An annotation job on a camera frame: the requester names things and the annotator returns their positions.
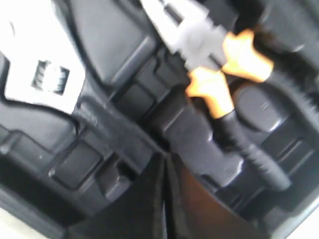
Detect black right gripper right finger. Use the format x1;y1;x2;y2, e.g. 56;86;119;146
166;153;269;239

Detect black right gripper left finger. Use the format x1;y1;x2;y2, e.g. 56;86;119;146
67;153;166;239

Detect adjustable wrench black handle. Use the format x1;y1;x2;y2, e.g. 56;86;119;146
0;0;160;155

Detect black plastic tool case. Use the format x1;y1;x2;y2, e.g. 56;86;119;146
0;0;319;239

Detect orange handled pliers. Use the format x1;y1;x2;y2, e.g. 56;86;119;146
141;0;291;191

